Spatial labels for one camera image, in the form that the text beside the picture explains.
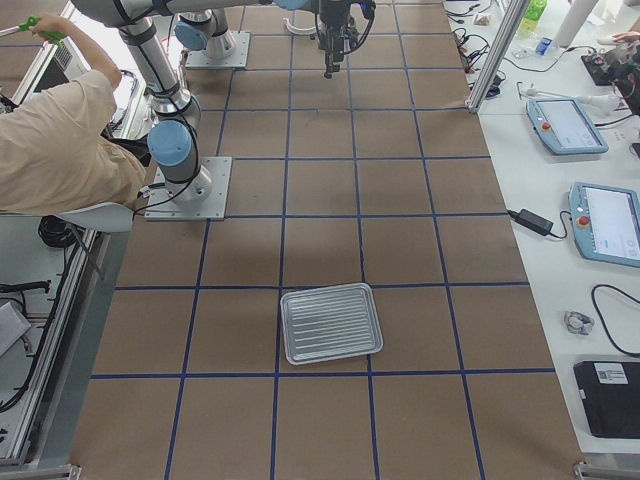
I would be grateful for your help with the black laptop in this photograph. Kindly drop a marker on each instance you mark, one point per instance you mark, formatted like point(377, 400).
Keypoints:
point(609, 392)

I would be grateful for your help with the aluminium frame post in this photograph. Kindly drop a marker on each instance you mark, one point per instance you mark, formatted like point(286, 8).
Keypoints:
point(498, 49)

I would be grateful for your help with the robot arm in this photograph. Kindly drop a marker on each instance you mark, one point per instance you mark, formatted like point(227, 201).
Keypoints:
point(194, 29)
point(173, 142)

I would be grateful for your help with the teach pendant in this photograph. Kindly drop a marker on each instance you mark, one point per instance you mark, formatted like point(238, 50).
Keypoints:
point(564, 127)
point(605, 223)

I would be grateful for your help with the white curved plastic clamp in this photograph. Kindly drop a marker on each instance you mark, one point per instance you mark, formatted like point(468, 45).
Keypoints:
point(300, 27)

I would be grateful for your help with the far teach pendant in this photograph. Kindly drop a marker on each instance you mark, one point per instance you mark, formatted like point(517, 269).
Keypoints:
point(564, 127)

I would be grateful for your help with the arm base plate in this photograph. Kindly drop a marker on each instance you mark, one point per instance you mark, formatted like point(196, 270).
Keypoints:
point(225, 51)
point(205, 197)

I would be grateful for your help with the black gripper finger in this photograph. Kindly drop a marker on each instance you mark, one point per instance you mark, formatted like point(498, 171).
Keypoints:
point(330, 67)

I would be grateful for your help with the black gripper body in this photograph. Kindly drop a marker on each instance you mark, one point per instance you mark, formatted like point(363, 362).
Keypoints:
point(332, 27)

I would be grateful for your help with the white chair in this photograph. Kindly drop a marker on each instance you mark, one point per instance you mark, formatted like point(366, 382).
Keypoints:
point(106, 217)

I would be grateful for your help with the black power adapter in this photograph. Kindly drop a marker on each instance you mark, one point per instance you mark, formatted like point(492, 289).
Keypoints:
point(531, 221)

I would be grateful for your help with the person in beige shirt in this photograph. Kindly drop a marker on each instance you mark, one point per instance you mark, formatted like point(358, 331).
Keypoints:
point(54, 157)

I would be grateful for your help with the silver ribbed metal tray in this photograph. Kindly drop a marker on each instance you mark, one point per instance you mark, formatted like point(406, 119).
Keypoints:
point(330, 323)

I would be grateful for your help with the near teach pendant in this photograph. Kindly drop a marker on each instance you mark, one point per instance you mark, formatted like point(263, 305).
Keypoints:
point(605, 223)

